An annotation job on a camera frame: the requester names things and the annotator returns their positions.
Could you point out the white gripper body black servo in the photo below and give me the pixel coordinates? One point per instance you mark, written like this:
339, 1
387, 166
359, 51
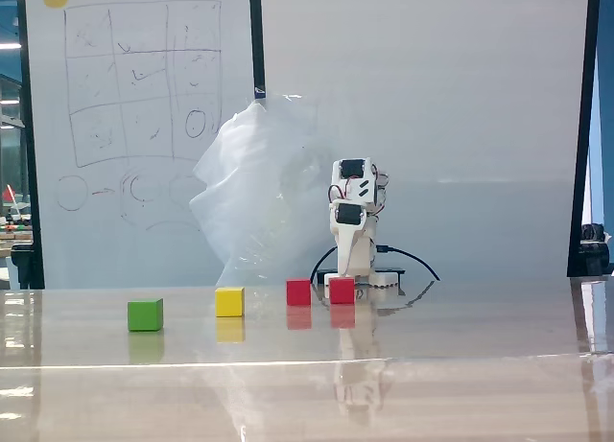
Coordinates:
346, 214

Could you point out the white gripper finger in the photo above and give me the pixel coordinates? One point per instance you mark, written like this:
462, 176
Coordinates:
362, 243
343, 250

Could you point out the red cube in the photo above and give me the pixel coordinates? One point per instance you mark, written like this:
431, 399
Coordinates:
298, 292
342, 291

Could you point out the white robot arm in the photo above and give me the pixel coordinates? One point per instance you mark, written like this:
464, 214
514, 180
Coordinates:
352, 189

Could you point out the yellow cube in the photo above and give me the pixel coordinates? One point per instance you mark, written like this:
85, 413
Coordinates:
229, 302

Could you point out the green cube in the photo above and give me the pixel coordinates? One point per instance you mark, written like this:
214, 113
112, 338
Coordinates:
145, 315

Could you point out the translucent plastic sheet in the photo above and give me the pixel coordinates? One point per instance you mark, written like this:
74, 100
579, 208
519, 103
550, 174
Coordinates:
249, 188

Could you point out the plain white board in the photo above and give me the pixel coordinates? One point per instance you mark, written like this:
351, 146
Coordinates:
455, 101

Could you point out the black board foot caster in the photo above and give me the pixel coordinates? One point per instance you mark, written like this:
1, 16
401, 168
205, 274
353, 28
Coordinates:
21, 264
594, 257

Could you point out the whiteboard with marker drawings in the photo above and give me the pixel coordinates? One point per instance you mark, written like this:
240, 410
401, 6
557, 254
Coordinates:
96, 250

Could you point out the cluttered background workbench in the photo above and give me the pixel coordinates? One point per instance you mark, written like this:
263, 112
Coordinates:
14, 221

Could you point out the white perforated base plate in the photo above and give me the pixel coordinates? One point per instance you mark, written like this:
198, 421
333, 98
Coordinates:
384, 280

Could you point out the black board frame post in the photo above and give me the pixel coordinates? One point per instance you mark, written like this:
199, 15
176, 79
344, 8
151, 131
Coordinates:
585, 125
257, 39
29, 125

